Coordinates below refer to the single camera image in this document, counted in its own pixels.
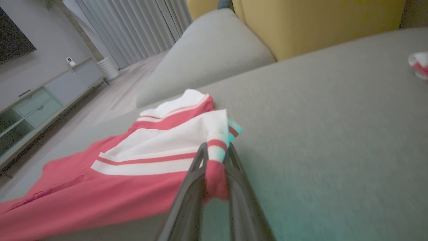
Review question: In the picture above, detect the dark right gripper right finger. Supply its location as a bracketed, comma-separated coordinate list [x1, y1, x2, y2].
[223, 143, 276, 241]

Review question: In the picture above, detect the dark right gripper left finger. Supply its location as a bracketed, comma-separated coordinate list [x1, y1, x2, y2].
[155, 142, 209, 241]

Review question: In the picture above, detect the red jersey with lettering print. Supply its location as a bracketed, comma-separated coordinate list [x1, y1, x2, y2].
[0, 89, 243, 241]

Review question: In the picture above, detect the red garment with white trim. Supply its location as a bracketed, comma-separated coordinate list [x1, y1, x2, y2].
[408, 51, 428, 81]

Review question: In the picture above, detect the grey fabric sofa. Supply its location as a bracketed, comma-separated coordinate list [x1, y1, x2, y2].
[0, 8, 428, 241]

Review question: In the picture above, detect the white ribbed planter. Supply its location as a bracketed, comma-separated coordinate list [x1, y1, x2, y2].
[97, 57, 120, 81]

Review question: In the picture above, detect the grey television cabinet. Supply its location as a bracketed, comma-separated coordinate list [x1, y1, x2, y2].
[0, 59, 107, 168]

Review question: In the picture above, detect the grey pleated curtain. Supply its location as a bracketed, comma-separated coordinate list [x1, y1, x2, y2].
[75, 0, 193, 69]

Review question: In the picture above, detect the large yellow cushion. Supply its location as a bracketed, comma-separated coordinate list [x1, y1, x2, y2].
[232, 0, 407, 61]

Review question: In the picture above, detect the small yellow cushion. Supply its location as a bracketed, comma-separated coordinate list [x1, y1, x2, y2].
[186, 0, 219, 20]

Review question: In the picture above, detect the black television screen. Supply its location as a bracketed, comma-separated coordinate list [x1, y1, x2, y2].
[0, 7, 37, 64]

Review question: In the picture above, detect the wooden frame beam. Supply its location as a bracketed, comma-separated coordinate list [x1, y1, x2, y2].
[55, 0, 104, 62]

